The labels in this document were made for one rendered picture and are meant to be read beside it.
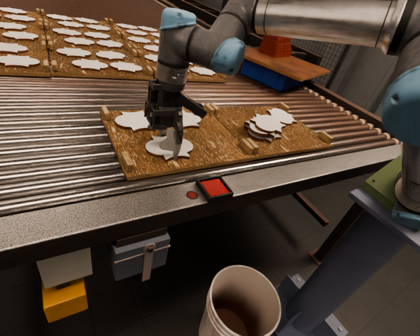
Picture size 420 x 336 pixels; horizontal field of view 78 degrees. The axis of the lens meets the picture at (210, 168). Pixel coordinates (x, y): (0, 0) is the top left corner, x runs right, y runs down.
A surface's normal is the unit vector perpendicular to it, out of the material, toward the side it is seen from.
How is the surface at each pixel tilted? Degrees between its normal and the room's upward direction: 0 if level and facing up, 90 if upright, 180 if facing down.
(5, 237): 0
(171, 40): 87
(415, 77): 58
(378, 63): 90
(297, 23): 102
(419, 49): 63
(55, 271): 90
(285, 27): 121
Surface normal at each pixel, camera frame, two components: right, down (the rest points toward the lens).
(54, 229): 0.22, -0.78
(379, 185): -0.45, -0.50
